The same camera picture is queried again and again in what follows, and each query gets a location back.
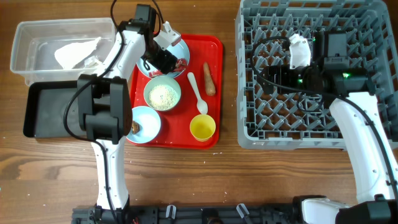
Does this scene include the red snack wrapper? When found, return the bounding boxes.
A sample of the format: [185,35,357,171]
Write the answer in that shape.
[149,58,187,78]

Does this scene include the green bowl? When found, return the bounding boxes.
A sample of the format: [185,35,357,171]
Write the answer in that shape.
[144,76,182,111]

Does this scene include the small light blue bowl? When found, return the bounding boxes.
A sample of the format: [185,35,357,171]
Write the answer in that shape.
[126,106,161,144]

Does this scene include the brown food scrap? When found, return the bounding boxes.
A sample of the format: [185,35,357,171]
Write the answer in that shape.
[131,121,141,134]

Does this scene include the yellow plastic cup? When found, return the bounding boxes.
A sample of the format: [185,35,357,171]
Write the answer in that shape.
[190,114,216,142]

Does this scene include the white rice grains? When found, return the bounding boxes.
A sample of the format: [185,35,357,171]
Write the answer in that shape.
[148,85,178,111]

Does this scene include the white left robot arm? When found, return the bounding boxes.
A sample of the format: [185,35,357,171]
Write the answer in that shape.
[63,4,181,223]

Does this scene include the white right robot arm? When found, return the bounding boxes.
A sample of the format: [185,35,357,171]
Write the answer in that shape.
[254,31,397,223]

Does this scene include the grey dishwasher rack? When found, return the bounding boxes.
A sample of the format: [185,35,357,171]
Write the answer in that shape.
[235,1,397,150]

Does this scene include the black waste tray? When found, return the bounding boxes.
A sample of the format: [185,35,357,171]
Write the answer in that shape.
[23,81,77,138]

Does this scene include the clear plastic waste bin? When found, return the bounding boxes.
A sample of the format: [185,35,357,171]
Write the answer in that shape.
[10,17,116,86]

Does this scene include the large light blue plate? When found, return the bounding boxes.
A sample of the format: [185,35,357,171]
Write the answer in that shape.
[136,39,190,77]

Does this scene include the red plastic tray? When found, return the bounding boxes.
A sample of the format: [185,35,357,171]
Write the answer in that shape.
[142,34,223,149]

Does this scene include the brown carrot piece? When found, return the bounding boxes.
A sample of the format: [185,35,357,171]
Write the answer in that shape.
[203,62,216,96]

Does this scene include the white plastic spoon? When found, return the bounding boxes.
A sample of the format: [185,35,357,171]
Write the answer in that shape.
[187,72,208,114]

